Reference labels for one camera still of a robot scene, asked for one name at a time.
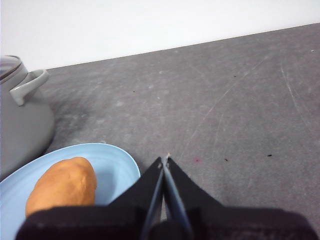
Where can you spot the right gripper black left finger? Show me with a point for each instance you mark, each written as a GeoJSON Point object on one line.
{"type": "Point", "coordinates": [105, 222]}

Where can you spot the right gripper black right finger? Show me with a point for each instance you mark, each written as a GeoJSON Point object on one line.
{"type": "Point", "coordinates": [220, 222]}

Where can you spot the brown potato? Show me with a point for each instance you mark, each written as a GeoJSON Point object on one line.
{"type": "Point", "coordinates": [65, 185]}

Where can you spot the blue round plate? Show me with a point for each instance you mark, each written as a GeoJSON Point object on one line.
{"type": "Point", "coordinates": [112, 170]}

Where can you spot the pale green electric steamer pot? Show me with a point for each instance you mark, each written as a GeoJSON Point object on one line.
{"type": "Point", "coordinates": [25, 125]}

